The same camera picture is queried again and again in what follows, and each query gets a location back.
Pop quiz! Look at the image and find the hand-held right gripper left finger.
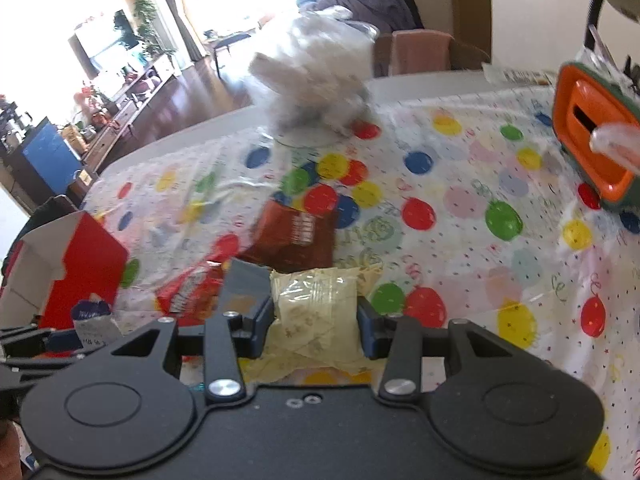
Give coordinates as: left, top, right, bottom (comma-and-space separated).
107, 295, 275, 399

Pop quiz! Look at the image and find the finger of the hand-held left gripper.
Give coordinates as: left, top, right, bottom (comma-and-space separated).
0, 361, 76, 397
0, 327, 87, 362

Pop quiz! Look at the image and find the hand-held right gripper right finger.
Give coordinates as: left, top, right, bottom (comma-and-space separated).
355, 297, 526, 402

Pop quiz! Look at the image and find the pale yellow snack packet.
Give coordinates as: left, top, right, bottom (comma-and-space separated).
247, 266, 384, 378

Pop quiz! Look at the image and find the blue white snack packet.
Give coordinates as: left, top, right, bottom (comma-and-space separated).
73, 298, 123, 349

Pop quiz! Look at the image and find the red cardboard box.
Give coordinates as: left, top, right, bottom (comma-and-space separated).
0, 209, 129, 332

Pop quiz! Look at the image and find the red snack packet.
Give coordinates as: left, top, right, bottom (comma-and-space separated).
154, 259, 227, 327

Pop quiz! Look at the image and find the reddish brown snack packet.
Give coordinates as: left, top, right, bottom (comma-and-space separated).
248, 199, 342, 274

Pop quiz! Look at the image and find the dark cloth chair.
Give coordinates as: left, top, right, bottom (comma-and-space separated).
0, 194, 77, 281

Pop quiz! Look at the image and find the clear plastic wrapper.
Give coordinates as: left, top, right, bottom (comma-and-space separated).
182, 172, 283, 223

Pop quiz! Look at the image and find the blue cabinet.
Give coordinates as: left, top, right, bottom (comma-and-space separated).
6, 116, 82, 202

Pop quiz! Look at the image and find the wooden television cabinet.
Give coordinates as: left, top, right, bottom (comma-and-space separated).
79, 54, 179, 173

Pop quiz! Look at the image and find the clear container with white bags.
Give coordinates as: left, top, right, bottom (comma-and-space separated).
248, 6, 377, 138

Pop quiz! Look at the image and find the dark coffee table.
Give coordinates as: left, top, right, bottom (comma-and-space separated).
204, 31, 252, 79

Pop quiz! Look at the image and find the pink cloth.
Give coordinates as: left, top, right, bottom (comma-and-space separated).
391, 29, 454, 77

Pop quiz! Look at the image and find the orange green box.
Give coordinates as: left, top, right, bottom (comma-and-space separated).
551, 61, 640, 212

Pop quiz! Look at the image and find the white flat packet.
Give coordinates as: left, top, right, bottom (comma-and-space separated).
481, 62, 559, 87

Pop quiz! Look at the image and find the flat screen television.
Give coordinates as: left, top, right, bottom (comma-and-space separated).
74, 9, 139, 72

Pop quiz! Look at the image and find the green potted plant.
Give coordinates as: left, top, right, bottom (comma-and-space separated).
132, 0, 177, 57

